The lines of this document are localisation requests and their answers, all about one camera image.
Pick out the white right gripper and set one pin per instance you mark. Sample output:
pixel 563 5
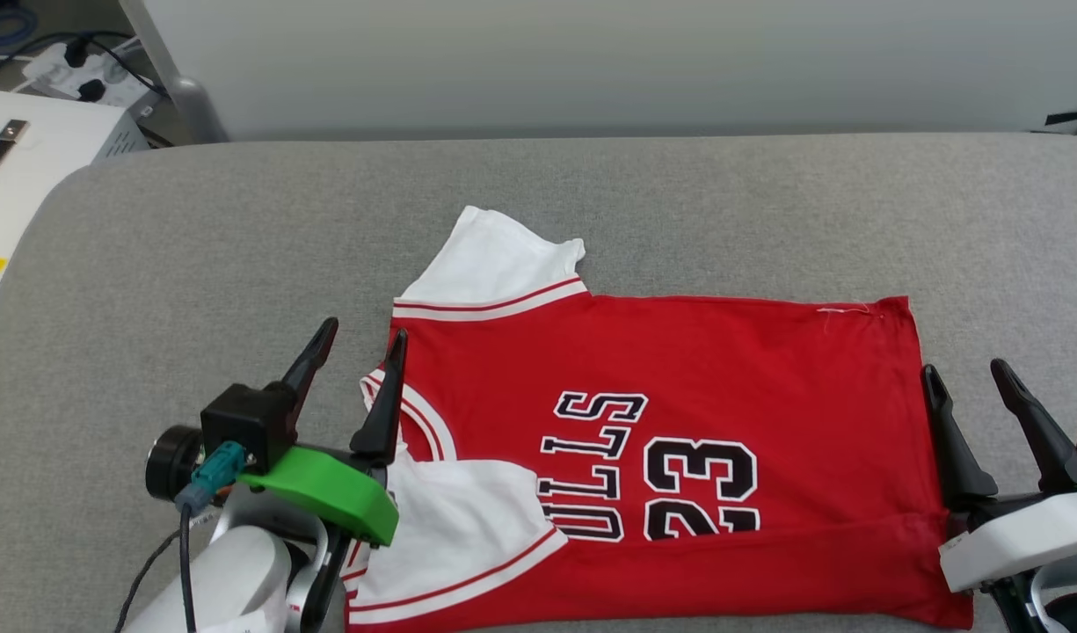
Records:
pixel 1022 536

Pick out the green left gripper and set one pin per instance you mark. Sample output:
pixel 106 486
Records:
pixel 327 488

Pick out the red white Bulls 23 jersey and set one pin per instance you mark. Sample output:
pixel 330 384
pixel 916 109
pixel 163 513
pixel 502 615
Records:
pixel 696 387

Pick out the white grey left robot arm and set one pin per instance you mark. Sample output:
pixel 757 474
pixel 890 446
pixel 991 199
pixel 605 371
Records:
pixel 230 571

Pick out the white equipment box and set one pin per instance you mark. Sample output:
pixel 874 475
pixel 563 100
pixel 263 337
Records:
pixel 37 176

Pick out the white power strip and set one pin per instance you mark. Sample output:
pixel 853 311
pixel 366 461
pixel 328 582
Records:
pixel 72 79

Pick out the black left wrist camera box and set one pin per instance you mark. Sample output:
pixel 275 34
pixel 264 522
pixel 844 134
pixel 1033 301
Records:
pixel 243 422

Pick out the white metal frame post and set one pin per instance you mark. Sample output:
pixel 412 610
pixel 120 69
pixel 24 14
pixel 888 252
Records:
pixel 178 88

